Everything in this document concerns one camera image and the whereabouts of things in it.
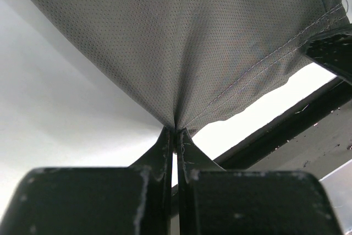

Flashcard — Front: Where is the grey t-shirt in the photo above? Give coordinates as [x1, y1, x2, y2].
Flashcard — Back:
[31, 0, 349, 134]

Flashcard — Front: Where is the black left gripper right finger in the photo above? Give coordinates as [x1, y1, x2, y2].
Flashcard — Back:
[176, 130, 341, 234]

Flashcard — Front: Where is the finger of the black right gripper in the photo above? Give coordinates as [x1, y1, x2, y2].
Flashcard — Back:
[301, 24, 351, 84]

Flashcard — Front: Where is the aluminium frame rail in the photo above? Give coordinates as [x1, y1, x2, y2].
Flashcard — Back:
[320, 161, 351, 234]

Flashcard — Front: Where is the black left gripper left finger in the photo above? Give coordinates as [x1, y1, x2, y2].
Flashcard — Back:
[1, 129, 173, 235]

